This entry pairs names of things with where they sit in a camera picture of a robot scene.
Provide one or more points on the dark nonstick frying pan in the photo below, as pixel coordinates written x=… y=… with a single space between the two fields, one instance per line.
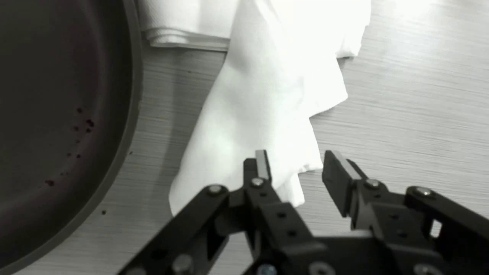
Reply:
x=61 y=128

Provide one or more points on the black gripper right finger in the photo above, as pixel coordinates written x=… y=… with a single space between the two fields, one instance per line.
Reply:
x=407 y=230

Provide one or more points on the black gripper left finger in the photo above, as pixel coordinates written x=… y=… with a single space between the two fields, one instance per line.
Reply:
x=254 y=235

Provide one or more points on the white towel with blue stripe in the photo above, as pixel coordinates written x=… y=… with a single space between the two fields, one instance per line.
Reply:
x=265 y=102

